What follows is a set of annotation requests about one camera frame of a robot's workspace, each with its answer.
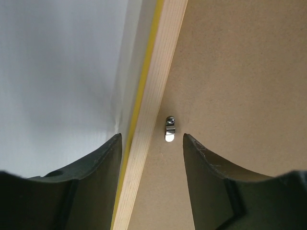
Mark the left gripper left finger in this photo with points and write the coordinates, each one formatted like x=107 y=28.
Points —
x=79 y=196

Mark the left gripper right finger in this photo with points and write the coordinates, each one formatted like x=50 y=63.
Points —
x=225 y=196

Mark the brown cardboard backing board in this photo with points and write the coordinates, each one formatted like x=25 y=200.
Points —
x=237 y=84

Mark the yellow wooden picture frame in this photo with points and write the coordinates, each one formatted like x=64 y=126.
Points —
x=161 y=44

